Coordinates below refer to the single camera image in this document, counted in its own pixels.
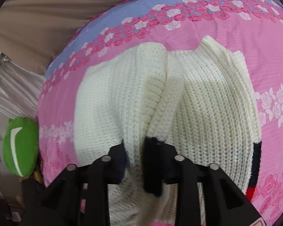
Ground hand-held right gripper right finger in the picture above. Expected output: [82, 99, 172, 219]
[161, 143, 263, 226]

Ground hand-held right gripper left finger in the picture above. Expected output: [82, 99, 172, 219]
[41, 143, 128, 226]

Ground white red black knit sweater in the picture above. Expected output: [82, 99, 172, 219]
[74, 35, 263, 226]

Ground green cushion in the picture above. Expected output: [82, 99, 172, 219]
[2, 116, 40, 177]

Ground silver grey curtain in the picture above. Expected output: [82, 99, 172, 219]
[0, 47, 46, 121]

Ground pink floral bedsheet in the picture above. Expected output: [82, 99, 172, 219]
[36, 0, 283, 226]

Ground beige backdrop cloth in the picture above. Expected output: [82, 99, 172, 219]
[0, 0, 198, 70]

